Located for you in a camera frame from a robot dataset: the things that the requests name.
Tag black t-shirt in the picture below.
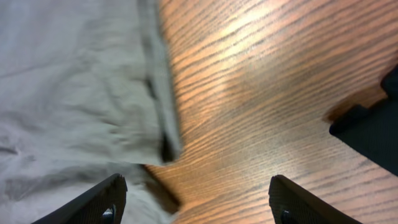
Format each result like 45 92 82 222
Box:
329 67 397 175

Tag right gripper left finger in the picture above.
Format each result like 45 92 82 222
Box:
32 174 127 224

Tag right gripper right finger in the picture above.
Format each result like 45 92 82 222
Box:
268 175 361 224

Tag grey cotton shorts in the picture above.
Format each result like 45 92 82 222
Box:
1 0 182 223

